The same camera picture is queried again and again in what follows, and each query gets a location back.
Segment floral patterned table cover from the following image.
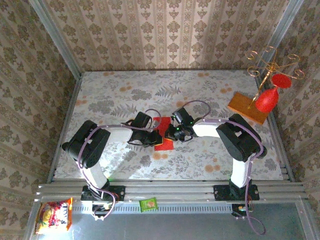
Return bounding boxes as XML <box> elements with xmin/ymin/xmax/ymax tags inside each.
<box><xmin>54</xmin><ymin>70</ymin><xmax>285</xmax><ymax>181</ymax></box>

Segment green snack packet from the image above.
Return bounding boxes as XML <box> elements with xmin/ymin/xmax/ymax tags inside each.
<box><xmin>139</xmin><ymin>197</ymin><xmax>159</xmax><ymax>213</ymax></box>

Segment wooden base board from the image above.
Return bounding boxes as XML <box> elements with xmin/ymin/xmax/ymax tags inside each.
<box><xmin>227</xmin><ymin>92</ymin><xmax>271</xmax><ymax>126</ymax></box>

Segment black controller board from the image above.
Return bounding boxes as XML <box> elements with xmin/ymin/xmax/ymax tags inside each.
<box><xmin>91</xmin><ymin>203</ymin><xmax>113</xmax><ymax>218</ymax></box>
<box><xmin>231</xmin><ymin>203</ymin><xmax>254</xmax><ymax>218</ymax></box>

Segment red wine glass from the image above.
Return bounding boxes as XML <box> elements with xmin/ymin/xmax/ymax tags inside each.
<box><xmin>254</xmin><ymin>73</ymin><xmax>292</xmax><ymax>114</ymax></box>

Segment orange snack bag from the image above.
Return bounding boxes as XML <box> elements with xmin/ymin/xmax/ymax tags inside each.
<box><xmin>34</xmin><ymin>197</ymin><xmax>74</xmax><ymax>235</ymax></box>

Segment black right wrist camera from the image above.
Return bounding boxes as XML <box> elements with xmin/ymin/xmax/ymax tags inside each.
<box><xmin>171</xmin><ymin>107</ymin><xmax>194</xmax><ymax>126</ymax></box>

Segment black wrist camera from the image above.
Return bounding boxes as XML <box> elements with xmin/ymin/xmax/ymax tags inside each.
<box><xmin>171</xmin><ymin>107</ymin><xmax>194</xmax><ymax>126</ymax></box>
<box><xmin>131</xmin><ymin>111</ymin><xmax>153</xmax><ymax>131</ymax></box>

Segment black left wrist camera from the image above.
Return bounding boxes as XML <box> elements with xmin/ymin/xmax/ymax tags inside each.
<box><xmin>131</xmin><ymin>111</ymin><xmax>153</xmax><ymax>131</ymax></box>

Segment aluminium frame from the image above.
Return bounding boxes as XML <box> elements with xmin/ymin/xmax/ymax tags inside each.
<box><xmin>23</xmin><ymin>0</ymin><xmax>317</xmax><ymax>240</ymax></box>

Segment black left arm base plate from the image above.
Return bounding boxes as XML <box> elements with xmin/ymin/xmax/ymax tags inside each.
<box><xmin>81</xmin><ymin>185</ymin><xmax>126</xmax><ymax>201</ymax></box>

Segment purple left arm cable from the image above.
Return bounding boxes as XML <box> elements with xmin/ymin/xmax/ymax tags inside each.
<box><xmin>77</xmin><ymin>108</ymin><xmax>158</xmax><ymax>222</ymax></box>

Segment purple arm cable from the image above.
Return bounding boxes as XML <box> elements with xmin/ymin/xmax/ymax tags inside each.
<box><xmin>182</xmin><ymin>100</ymin><xmax>267</xmax><ymax>236</ymax></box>
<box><xmin>77</xmin><ymin>108</ymin><xmax>158</xmax><ymax>222</ymax></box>

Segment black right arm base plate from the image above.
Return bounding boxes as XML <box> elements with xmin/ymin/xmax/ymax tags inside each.
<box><xmin>213</xmin><ymin>184</ymin><xmax>260</xmax><ymax>202</ymax></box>

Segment grey slotted cable duct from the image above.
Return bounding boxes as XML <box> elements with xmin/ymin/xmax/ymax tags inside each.
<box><xmin>72</xmin><ymin>204</ymin><xmax>233</xmax><ymax>214</ymax></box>

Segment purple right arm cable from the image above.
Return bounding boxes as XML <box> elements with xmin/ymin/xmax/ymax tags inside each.
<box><xmin>182</xmin><ymin>100</ymin><xmax>267</xmax><ymax>236</ymax></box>

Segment copper wire glass stand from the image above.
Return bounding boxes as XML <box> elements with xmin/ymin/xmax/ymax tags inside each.
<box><xmin>245</xmin><ymin>46</ymin><xmax>306</xmax><ymax>111</ymax></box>

